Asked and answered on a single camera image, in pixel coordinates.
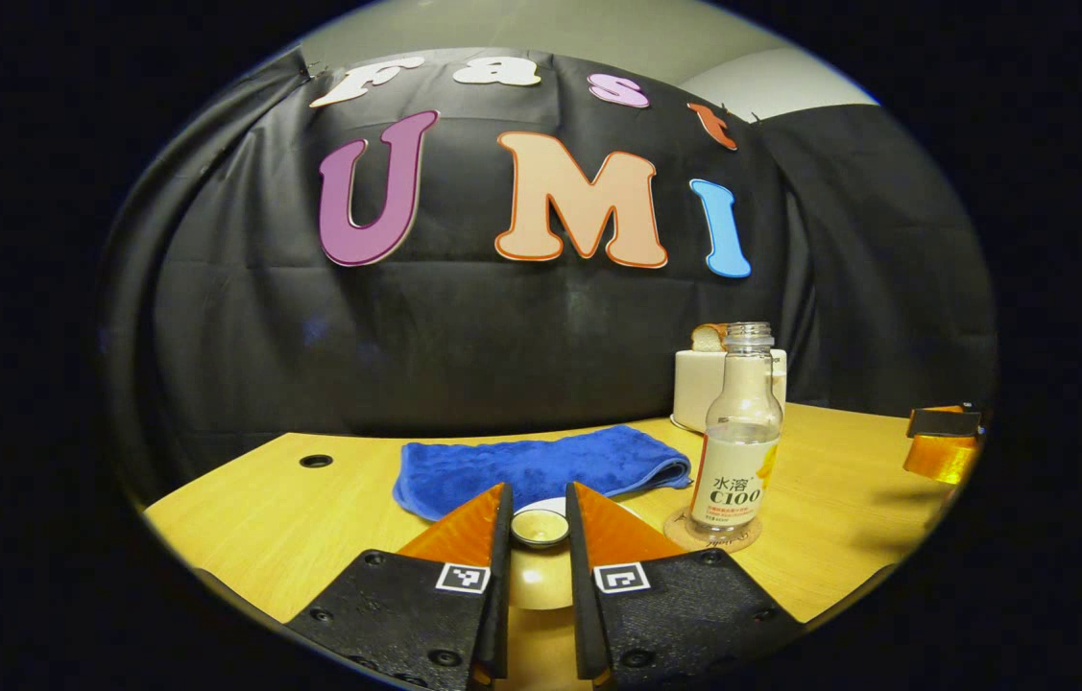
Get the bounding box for cream toaster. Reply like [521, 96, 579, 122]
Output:
[670, 347, 788, 435]

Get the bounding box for round cork coaster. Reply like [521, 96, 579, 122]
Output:
[663, 507, 763, 554]

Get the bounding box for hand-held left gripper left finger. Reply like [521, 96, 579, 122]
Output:
[286, 482, 515, 690]

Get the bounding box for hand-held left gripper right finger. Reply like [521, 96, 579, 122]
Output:
[565, 482, 805, 688]

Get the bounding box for clear glass water bottle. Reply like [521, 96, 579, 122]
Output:
[688, 322, 783, 536]

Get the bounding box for blue towel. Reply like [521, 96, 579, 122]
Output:
[393, 425, 693, 522]

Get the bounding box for beige teacup lid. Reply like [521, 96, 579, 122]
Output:
[508, 508, 576, 611]

